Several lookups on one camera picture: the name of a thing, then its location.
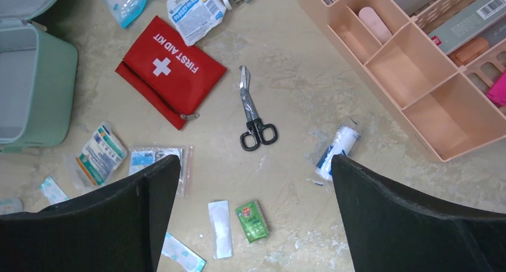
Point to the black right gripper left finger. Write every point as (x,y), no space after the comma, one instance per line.
(118,227)

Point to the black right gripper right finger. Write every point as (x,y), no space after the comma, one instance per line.
(392,227)

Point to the teal dotted bandage strip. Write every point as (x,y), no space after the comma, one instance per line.
(52,191)

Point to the white adhesive dressing strip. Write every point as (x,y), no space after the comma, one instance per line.
(219,215)

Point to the red first aid pouch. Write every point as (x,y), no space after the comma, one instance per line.
(173,77)

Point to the green small medicine box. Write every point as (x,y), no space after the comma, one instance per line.
(252,220)

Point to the clear zip bag of pads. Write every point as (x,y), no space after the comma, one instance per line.
(143,156)

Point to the green white mask packet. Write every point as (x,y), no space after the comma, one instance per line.
(98,159)

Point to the white blue bandage roll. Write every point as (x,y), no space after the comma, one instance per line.
(342,143)

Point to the mint green storage case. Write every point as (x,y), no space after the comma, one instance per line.
(38,73)

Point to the pink desk organizer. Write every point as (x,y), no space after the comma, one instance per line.
(427,94)

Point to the orange item in organizer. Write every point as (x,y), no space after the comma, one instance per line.
(470,51)

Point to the pink eraser in organizer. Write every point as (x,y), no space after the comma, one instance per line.
(375,24)

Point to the white gauze dressing packet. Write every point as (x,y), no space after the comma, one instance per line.
(193,19)

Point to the grey box in organizer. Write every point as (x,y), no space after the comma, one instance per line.
(467,24)

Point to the black handled medical scissors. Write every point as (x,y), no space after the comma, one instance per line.
(254,124)

